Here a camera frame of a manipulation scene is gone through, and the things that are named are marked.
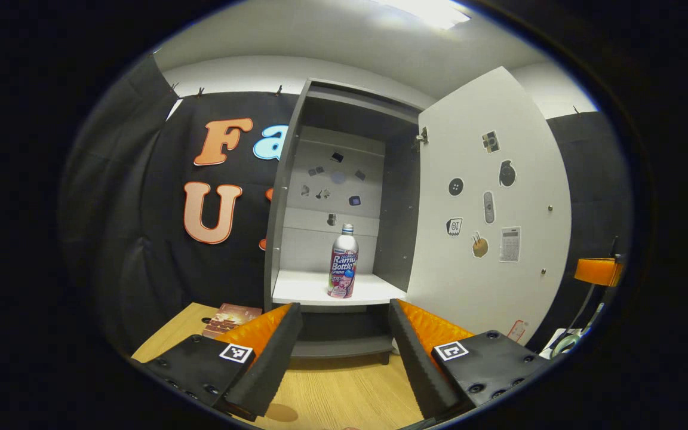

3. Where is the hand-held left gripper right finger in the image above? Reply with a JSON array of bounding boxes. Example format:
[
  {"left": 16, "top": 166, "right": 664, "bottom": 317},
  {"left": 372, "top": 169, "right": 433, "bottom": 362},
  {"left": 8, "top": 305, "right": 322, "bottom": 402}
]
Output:
[{"left": 388, "top": 297, "right": 551, "bottom": 420}]

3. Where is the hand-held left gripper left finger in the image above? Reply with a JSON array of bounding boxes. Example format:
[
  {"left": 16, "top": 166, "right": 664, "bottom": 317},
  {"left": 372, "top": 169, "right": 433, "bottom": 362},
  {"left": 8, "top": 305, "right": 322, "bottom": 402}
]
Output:
[{"left": 132, "top": 302, "right": 304, "bottom": 423}]

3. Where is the white cabinet door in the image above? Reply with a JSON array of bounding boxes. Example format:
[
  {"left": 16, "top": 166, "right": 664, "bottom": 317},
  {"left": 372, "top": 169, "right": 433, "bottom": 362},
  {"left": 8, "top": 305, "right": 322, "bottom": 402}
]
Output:
[{"left": 405, "top": 66, "right": 573, "bottom": 347}]

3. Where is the silver bottle with colourful label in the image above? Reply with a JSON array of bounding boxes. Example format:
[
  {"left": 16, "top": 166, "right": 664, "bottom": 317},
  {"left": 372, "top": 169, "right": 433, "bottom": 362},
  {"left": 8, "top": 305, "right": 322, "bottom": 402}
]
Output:
[{"left": 327, "top": 223, "right": 360, "bottom": 299}]

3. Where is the grey cabinet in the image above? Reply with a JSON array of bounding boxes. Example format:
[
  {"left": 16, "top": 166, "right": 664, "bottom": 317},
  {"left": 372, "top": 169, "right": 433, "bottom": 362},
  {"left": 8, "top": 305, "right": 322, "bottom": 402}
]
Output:
[{"left": 263, "top": 78, "right": 437, "bottom": 365}]

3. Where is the stack of brown books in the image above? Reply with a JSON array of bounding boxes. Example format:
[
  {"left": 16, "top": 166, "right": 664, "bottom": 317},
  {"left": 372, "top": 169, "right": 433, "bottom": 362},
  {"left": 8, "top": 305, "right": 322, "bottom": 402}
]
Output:
[{"left": 202, "top": 303, "right": 263, "bottom": 340}]

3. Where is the white and teal object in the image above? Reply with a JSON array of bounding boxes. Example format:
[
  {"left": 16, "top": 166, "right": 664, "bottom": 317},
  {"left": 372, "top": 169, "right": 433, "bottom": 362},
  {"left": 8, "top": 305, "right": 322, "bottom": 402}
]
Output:
[{"left": 538, "top": 302, "right": 607, "bottom": 360}]

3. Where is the ceiling light panel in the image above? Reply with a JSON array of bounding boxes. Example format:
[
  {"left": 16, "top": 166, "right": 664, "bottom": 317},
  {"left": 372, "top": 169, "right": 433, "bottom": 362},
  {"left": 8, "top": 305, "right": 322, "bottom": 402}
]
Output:
[{"left": 374, "top": 0, "right": 471, "bottom": 29}]

